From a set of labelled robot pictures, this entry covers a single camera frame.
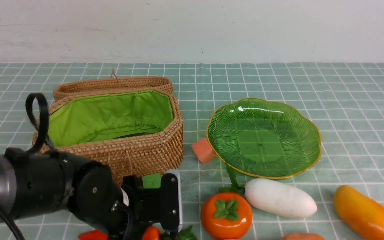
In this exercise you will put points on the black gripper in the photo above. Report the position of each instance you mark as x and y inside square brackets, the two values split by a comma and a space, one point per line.
[140, 208]

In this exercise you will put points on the red carrot with leaves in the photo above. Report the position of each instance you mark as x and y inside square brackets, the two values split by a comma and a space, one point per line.
[151, 233]

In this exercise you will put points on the orange persimmon green calyx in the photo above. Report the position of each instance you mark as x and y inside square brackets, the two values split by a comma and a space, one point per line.
[226, 215]

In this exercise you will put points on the white radish with leaves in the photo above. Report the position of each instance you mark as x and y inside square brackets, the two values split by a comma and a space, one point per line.
[273, 197]

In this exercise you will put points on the brown potato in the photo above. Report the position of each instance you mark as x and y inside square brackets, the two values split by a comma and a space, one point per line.
[302, 236]

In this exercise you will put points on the orange yellow mango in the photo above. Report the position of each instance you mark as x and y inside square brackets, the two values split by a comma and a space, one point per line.
[360, 213]

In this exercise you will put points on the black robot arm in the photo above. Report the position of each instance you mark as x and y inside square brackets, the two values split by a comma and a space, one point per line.
[33, 185]

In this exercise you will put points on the green foam cube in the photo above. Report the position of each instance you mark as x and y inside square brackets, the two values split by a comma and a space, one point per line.
[152, 181]

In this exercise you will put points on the orange foam cube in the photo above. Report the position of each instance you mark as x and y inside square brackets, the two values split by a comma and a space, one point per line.
[203, 151]

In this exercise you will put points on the woven wicker basket green lining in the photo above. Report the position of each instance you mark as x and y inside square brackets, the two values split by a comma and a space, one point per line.
[136, 132]

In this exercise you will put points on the green glass leaf plate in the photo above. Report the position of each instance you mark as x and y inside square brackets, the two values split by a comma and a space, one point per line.
[264, 139]

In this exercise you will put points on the woven wicker basket lid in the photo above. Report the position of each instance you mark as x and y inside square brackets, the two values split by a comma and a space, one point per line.
[73, 88]

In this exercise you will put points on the green checked tablecloth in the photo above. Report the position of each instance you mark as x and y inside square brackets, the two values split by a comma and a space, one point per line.
[344, 100]

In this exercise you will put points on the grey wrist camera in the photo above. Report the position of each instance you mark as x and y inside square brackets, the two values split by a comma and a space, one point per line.
[180, 208]

